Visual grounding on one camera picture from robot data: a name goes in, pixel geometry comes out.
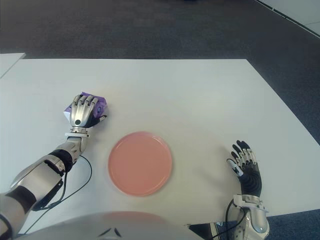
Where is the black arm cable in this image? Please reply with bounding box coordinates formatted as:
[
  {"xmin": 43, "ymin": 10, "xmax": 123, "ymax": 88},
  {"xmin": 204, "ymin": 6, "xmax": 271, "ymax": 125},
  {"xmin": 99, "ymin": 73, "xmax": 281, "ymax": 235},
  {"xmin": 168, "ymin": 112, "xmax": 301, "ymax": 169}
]
[
  {"xmin": 211, "ymin": 199, "xmax": 248, "ymax": 240},
  {"xmin": 29, "ymin": 154, "xmax": 93, "ymax": 212}
]

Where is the grey robot torso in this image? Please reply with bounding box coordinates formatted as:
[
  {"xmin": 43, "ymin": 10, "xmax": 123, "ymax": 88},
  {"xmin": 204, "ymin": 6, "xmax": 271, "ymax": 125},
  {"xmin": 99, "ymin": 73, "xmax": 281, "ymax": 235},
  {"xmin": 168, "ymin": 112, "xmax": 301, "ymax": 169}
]
[{"xmin": 17, "ymin": 211, "xmax": 200, "ymax": 240}]

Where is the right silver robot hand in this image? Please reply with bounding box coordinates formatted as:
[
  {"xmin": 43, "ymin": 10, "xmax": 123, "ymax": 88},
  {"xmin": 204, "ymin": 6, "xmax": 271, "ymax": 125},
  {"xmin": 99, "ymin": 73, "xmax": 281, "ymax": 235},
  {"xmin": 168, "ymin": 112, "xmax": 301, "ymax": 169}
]
[{"xmin": 226, "ymin": 140, "xmax": 263, "ymax": 198}]

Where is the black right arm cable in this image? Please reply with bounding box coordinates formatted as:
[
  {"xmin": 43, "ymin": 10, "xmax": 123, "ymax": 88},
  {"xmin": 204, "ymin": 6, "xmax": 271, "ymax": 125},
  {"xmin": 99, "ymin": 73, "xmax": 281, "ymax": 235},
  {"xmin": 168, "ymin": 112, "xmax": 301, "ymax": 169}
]
[{"xmin": 211, "ymin": 199, "xmax": 248, "ymax": 240}]

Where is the purple tissue paper pack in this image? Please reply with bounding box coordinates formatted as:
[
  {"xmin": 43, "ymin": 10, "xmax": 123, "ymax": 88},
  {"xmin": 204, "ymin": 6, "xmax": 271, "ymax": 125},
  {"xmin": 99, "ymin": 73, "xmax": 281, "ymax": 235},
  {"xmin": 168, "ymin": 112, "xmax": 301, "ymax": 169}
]
[{"xmin": 62, "ymin": 91, "xmax": 110, "ymax": 124}]

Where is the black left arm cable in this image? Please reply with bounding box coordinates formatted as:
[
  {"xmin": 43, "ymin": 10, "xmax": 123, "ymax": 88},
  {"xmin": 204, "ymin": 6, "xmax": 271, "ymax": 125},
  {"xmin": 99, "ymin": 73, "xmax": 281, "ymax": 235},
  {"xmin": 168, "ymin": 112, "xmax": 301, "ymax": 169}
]
[{"xmin": 29, "ymin": 154, "xmax": 93, "ymax": 212}]

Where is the round pink plate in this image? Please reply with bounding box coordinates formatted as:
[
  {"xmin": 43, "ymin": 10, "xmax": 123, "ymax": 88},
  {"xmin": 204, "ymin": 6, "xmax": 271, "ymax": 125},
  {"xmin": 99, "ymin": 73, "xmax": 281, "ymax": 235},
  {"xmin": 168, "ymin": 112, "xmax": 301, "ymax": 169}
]
[{"xmin": 107, "ymin": 131, "xmax": 173, "ymax": 197}]

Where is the neighbouring white table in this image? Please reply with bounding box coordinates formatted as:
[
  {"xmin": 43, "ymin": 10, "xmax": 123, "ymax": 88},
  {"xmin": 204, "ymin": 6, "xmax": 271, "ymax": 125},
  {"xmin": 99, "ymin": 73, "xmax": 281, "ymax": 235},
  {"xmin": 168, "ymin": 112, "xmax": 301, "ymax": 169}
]
[{"xmin": 0, "ymin": 52, "xmax": 27, "ymax": 79}]

